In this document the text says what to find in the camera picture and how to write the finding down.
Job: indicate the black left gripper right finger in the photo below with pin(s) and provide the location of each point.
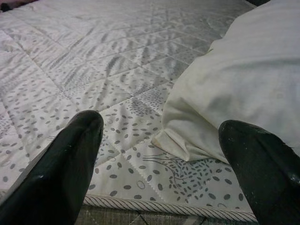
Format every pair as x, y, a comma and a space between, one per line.
264, 175

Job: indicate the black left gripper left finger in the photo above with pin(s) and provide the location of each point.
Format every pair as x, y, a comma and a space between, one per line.
58, 175

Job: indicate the cream pillow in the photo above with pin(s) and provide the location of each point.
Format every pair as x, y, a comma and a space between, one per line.
246, 70

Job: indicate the white quilted mattress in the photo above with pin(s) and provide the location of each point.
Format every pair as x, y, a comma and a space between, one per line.
93, 58

